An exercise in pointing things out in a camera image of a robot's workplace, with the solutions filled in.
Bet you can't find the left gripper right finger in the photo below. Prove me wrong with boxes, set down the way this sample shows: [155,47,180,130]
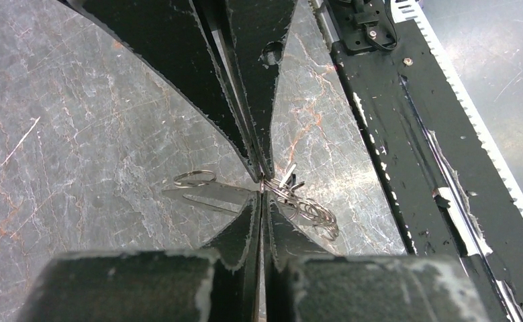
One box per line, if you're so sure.
[262,192,489,321]

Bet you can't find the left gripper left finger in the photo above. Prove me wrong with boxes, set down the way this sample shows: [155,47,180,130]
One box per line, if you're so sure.
[17,192,261,321]

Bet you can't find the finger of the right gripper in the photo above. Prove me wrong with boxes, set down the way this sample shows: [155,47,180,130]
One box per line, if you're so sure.
[224,1,297,178]
[63,1,261,182]

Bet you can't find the keys with black tag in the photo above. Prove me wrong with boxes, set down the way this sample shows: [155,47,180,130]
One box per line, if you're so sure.
[278,163,305,192]

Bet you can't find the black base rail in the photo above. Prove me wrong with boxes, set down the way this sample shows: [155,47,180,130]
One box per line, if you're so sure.
[312,1,523,321]

